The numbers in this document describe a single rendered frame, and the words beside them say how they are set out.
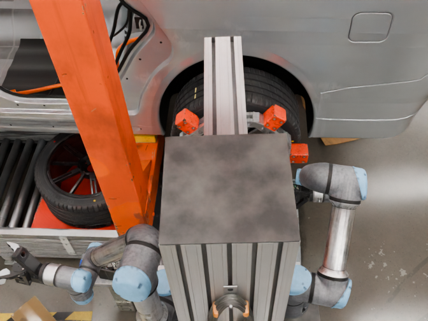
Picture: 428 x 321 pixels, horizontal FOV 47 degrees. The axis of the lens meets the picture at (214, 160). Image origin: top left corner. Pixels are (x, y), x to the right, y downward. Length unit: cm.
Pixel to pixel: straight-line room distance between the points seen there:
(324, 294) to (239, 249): 108
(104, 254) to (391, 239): 204
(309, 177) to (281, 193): 95
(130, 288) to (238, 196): 68
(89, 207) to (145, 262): 135
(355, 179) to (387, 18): 73
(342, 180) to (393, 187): 172
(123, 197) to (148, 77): 60
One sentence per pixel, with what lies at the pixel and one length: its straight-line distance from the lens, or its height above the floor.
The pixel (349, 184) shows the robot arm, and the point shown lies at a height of 131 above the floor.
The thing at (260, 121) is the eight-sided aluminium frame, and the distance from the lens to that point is 227.
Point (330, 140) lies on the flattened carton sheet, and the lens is 370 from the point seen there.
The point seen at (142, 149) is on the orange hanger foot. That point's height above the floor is 68.
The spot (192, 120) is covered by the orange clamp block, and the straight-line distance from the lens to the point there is 231.
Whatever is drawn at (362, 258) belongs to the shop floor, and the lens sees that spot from 322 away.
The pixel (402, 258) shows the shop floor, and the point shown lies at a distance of 329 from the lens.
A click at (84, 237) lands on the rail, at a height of 37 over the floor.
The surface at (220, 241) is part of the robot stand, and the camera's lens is 88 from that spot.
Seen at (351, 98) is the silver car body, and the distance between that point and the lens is 252.
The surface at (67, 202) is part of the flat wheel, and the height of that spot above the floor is 50.
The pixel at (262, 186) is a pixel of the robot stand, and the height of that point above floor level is 203.
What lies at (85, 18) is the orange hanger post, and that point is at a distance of 160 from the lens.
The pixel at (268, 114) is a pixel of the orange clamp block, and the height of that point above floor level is 113.
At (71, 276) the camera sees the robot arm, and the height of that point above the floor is 125.
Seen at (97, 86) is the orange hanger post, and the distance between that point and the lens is 178.
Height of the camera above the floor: 280
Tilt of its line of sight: 52 degrees down
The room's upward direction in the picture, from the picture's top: 3 degrees counter-clockwise
